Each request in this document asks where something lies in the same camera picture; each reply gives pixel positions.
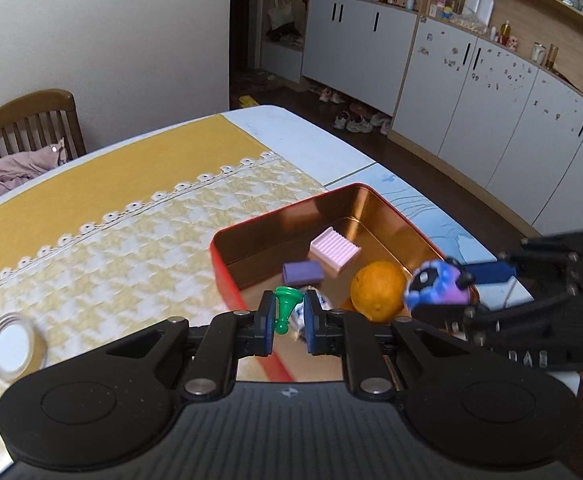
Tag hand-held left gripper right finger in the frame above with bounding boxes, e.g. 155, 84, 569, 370
302, 289, 477, 401

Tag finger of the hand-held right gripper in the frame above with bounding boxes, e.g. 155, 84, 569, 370
464, 241, 581, 287
411, 285, 578, 342

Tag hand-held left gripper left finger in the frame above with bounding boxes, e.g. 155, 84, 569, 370
104, 290, 280, 401

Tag small blue white jar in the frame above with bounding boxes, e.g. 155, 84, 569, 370
291, 290, 329, 343

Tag green chess pawn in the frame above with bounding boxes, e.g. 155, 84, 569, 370
273, 286, 303, 337

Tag purple blue plush toy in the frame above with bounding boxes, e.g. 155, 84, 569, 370
404, 258, 477, 311

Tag purple rectangular block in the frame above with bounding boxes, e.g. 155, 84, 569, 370
282, 260, 325, 285

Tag orange fruit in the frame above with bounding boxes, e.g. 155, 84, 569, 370
350, 261, 409, 322

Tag pink ribbed block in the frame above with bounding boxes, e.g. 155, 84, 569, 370
309, 226, 363, 278

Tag red metal tin box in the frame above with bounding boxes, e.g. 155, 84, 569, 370
210, 183, 479, 385

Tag round metal jar lid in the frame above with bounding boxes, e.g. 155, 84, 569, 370
0, 312, 47, 380

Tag white wooden cabinet unit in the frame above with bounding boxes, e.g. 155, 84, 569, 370
262, 0, 583, 233

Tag row of shoes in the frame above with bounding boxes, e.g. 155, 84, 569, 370
316, 85, 392, 136

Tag yellow patterned tablecloth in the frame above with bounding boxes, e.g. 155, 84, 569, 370
0, 112, 332, 466

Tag pink cloth on chair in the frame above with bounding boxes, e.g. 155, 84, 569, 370
0, 139, 67, 212

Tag white tote bag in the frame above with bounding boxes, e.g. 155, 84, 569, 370
268, 0, 295, 31

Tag brown wooden chair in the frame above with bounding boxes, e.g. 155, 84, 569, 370
0, 89, 87, 163

